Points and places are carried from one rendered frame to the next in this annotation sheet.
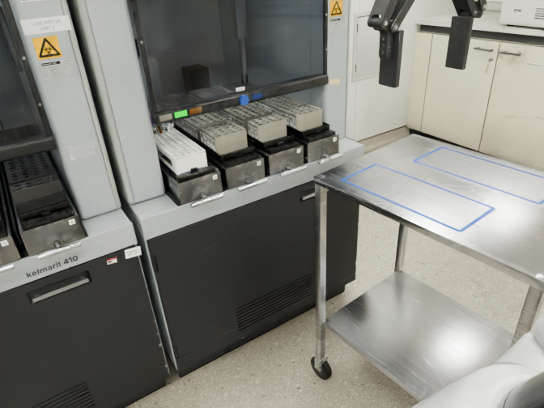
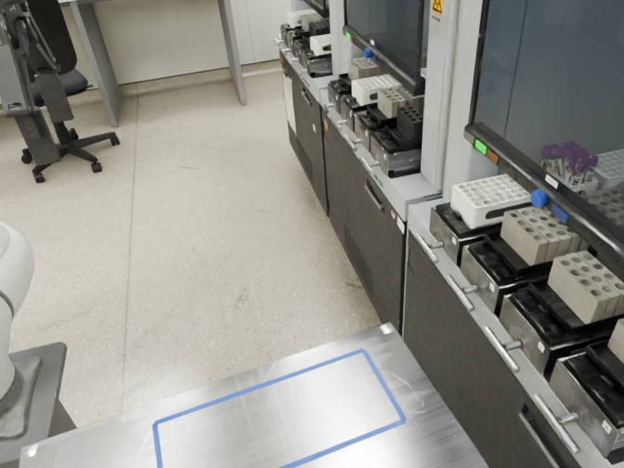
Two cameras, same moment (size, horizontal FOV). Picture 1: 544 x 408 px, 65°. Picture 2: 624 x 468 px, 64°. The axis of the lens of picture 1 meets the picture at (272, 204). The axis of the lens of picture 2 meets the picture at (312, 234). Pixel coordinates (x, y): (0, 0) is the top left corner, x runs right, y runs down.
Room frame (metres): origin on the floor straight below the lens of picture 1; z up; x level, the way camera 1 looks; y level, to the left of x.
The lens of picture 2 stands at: (1.14, -0.72, 1.47)
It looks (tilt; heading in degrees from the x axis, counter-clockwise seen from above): 37 degrees down; 110
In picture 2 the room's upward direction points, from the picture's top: 6 degrees counter-clockwise
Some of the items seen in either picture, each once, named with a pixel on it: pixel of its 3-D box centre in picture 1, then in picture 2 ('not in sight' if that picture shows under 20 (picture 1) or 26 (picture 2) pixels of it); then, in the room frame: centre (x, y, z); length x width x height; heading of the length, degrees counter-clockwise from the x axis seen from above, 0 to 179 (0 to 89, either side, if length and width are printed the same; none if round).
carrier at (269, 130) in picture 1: (270, 130); (576, 290); (1.34, -0.01, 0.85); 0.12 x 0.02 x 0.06; 120
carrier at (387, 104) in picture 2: not in sight; (387, 104); (0.90, 0.72, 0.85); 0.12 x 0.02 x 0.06; 122
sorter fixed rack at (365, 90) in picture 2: not in sight; (398, 87); (0.91, 0.91, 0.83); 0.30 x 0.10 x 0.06; 31
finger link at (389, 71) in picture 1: (390, 58); (54, 97); (0.56, -0.16, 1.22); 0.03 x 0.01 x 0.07; 31
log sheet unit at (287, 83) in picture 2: not in sight; (287, 100); (0.20, 1.70, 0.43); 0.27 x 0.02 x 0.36; 121
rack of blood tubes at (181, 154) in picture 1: (173, 149); (522, 195); (1.27, 0.30, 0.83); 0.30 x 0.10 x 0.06; 31
